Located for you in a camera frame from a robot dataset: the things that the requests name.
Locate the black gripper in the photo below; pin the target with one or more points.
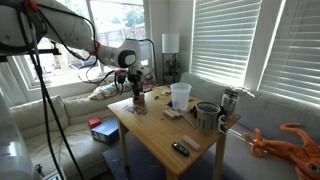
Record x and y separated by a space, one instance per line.
135 80

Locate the light wooden block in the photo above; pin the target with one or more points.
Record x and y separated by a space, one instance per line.
176 112
190 142
133 96
138 102
138 99
169 114

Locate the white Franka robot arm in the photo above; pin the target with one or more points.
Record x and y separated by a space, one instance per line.
66 30

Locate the brown plush toy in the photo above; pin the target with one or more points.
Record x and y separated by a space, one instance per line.
150 78

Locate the small green sticker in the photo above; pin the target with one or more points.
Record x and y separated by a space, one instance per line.
165 106

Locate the colourful floral pillow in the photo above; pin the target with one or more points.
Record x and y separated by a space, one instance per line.
106 90

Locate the small blue object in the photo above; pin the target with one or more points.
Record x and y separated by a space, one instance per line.
170 104

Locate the arc floor lamp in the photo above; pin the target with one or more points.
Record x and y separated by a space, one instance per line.
146 53

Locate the green potted plant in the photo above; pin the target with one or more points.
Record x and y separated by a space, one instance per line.
172 66

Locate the tall clear plastic container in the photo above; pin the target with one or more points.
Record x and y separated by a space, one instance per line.
180 96

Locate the light wooden table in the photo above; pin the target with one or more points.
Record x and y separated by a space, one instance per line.
156 130

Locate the blue cardboard box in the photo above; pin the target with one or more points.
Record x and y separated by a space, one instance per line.
106 132

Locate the small dark sticker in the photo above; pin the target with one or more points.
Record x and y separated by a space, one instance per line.
191 99

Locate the small red box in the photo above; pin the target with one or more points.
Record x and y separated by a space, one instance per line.
94 122

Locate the thin wooden stick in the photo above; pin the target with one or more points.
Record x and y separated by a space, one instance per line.
187 120

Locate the white shade shelf lamp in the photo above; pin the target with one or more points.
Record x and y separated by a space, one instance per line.
170 43

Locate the white leather sofa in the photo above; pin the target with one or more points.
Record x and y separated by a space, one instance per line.
83 110

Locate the black headphones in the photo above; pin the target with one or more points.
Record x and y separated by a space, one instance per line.
193 111

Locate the black green remote control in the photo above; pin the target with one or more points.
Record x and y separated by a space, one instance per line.
180 149

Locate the dark blue rug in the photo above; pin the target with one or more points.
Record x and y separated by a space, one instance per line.
143 165

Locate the white framed window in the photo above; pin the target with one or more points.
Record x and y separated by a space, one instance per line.
116 20

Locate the white sunglasses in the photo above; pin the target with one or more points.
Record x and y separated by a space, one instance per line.
222 125

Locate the white window blind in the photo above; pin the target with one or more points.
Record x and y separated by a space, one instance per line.
223 40
293 50

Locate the gray fabric sofa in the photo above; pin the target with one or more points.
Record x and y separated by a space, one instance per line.
273 113

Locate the orange octopus plush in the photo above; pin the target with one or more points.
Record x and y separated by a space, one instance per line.
290 150

